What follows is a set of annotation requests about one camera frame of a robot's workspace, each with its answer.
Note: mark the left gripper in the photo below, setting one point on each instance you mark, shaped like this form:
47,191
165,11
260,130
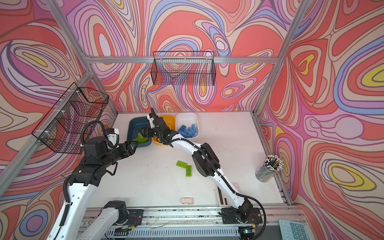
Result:
129,151

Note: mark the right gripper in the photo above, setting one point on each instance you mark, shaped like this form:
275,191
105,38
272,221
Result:
147,130

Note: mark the green lego brick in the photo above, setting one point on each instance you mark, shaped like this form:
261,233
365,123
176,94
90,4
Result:
188,171
140,139

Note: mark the blue lego brick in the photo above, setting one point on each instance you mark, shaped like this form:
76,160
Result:
191,132
194,129
182,128

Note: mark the green lego brick low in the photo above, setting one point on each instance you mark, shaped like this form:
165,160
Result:
181,164

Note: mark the blue lego brick lone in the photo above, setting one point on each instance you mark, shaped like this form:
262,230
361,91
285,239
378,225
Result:
184,134

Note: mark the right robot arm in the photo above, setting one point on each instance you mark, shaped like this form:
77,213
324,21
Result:
244,209

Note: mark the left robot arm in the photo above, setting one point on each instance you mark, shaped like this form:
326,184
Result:
102,149

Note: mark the yellow plastic bin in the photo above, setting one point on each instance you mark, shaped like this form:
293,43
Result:
170,122

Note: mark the dark teal plastic bin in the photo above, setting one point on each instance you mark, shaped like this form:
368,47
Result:
135,125

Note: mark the white plastic bin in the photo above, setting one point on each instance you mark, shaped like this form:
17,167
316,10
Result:
187,119

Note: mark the green lego brick bottom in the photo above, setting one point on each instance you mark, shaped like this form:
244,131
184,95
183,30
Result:
188,171

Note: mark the pink eraser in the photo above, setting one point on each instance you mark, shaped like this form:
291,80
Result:
187,201

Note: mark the pink calculator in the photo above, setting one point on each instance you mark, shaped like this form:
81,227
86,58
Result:
222,199

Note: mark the cup of pencils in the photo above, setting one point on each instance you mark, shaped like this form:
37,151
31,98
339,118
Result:
271,166

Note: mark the teal calculator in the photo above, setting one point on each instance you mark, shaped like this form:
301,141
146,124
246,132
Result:
293,230

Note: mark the back wire basket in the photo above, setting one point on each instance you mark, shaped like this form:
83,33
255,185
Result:
183,68

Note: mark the wire basket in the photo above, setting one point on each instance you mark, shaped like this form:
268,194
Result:
77,107
183,68

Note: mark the left wire basket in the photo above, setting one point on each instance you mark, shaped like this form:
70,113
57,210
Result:
77,107

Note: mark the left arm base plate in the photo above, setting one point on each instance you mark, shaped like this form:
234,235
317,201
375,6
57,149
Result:
134,218

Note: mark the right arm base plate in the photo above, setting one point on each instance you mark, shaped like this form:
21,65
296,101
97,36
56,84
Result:
233,216

